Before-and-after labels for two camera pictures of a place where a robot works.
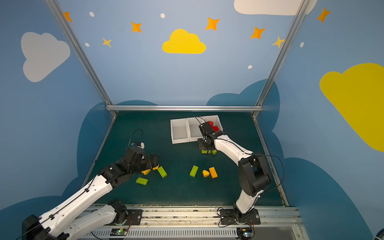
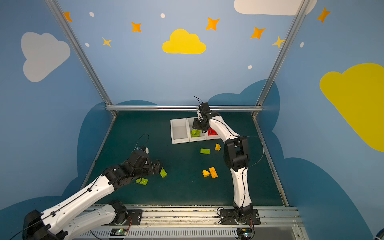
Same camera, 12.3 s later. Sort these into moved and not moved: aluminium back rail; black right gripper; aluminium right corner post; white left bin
Moved: black right gripper
Not moved: white left bin; aluminium right corner post; aluminium back rail
